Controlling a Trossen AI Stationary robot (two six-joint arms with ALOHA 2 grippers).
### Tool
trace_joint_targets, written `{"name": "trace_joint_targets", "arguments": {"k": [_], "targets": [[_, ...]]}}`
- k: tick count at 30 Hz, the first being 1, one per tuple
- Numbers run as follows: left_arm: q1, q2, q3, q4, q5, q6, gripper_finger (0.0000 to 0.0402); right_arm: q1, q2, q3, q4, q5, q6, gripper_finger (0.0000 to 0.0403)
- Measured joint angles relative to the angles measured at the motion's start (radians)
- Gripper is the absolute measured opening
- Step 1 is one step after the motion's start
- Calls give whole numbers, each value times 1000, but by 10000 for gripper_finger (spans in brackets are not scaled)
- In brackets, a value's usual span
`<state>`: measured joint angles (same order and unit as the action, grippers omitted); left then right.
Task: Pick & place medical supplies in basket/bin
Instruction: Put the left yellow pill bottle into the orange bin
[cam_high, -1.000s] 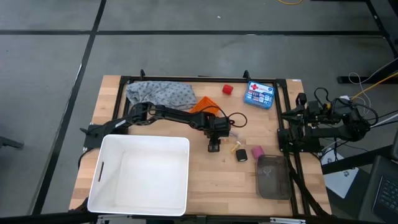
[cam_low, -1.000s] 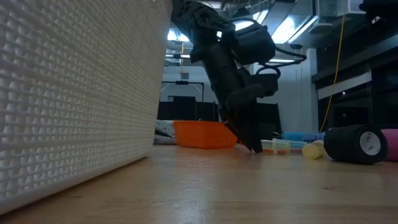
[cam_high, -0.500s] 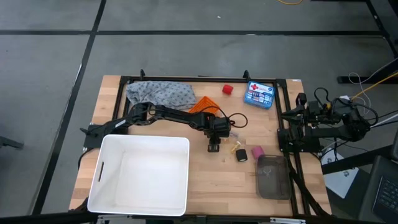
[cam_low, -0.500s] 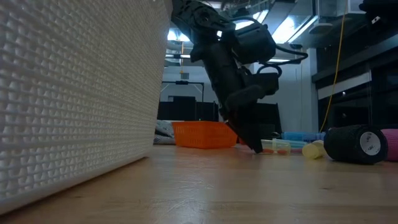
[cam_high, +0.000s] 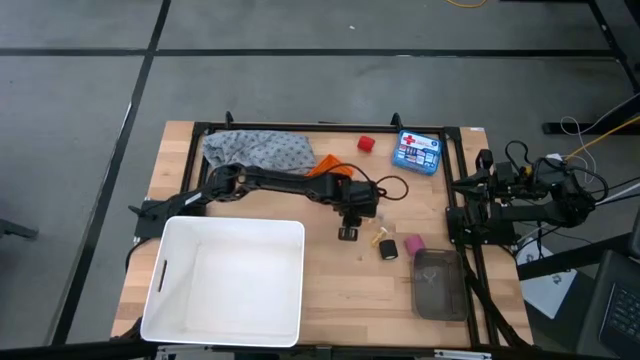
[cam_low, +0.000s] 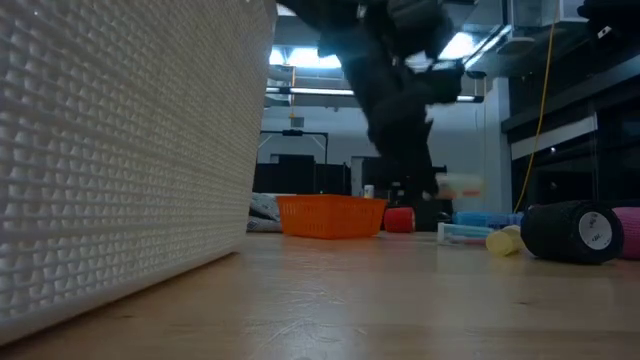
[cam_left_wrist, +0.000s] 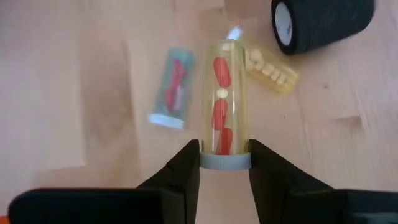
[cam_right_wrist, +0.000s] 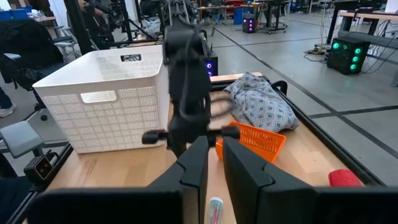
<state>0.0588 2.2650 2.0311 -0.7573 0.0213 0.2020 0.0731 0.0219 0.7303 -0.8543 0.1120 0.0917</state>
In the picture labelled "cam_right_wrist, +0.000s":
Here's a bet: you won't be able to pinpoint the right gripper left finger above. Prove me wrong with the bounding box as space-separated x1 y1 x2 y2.
26 136 209 224

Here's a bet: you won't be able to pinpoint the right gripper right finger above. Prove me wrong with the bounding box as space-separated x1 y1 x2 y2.
223 136 398 224

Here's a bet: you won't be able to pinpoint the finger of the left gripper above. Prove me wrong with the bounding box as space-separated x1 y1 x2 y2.
142 130 160 145
221 125 241 140

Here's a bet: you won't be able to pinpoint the clear plastic test tube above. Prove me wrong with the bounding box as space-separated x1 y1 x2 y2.
207 196 224 224

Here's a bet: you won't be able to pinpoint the grey patterned cloth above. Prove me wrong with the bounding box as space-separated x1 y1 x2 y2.
223 72 300 134

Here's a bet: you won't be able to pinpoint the red bandage roll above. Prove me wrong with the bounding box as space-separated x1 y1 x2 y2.
328 169 363 188

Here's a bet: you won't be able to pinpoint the small orange plastic basket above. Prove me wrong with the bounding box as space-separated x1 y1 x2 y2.
215 120 287 164

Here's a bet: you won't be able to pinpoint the white plastic storage basket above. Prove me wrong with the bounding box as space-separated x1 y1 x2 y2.
32 44 171 155

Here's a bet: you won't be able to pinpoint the blue plastic bin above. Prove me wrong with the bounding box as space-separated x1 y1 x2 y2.
233 7 245 26

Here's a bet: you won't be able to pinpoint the computer tower purple lights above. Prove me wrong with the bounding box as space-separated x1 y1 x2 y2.
241 16 257 34
203 51 219 78

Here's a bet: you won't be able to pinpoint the person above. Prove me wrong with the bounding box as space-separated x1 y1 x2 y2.
0 86 17 119
76 0 116 50

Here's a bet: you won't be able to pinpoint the grey padded stool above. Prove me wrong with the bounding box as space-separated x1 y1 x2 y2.
0 120 45 160

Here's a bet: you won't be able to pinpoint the computer tower green lights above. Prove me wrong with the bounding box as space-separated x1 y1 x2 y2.
327 37 371 76

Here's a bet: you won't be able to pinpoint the black office chair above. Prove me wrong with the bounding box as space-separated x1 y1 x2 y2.
0 19 68 91

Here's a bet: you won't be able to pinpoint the wooden desk black legs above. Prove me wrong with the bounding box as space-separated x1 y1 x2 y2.
326 7 398 45

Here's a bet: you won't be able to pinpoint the small black table camera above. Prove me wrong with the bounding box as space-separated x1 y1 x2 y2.
23 151 60 185

